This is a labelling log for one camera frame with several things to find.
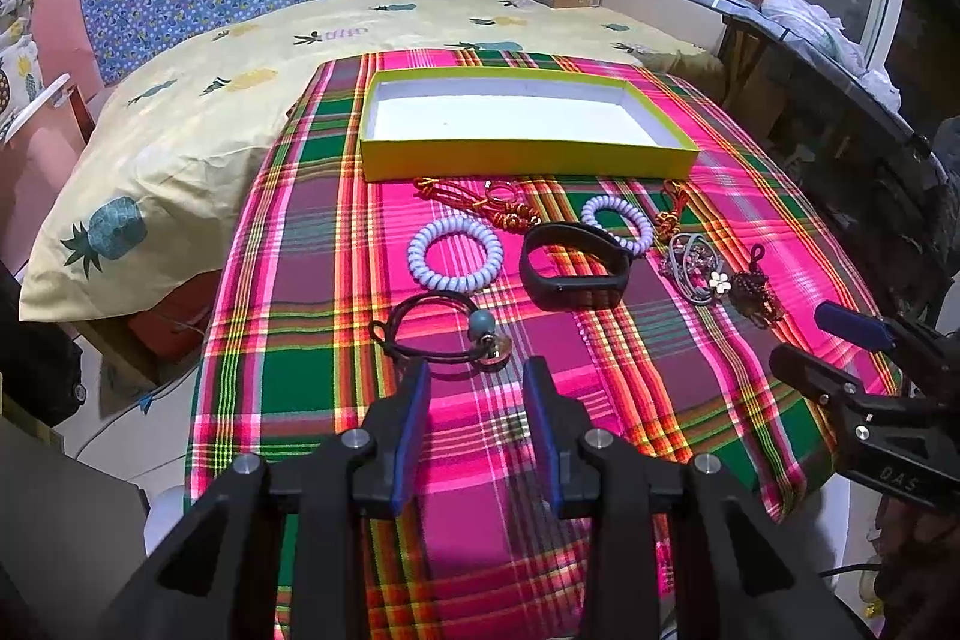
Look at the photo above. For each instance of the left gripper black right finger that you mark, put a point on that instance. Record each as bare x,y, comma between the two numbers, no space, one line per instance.
736,573

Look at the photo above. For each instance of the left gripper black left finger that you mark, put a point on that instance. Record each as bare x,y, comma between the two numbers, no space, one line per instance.
215,574

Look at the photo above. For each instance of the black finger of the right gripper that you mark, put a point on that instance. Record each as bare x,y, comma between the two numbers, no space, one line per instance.
910,345
832,396

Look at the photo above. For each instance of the dark beaded bracelet charm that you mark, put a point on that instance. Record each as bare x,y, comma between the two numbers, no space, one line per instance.
752,295

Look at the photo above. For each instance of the red gold knot tassel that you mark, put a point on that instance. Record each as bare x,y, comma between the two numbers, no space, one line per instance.
667,221

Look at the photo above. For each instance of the black smart wristband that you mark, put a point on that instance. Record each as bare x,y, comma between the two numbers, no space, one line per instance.
571,266

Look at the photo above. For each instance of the dark cluttered side table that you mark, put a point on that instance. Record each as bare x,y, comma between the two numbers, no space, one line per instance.
886,194

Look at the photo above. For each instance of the white crumpled cloth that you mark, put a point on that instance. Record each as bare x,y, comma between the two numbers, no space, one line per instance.
818,27

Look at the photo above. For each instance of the yellow pineapple bed sheet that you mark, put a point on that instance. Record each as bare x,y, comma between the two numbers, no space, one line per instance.
155,197

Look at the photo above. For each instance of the yellow-green shallow tray box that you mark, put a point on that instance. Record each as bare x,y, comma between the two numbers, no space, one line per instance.
472,121

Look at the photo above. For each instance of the pineapple print pillow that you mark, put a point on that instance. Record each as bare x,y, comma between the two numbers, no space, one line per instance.
21,78

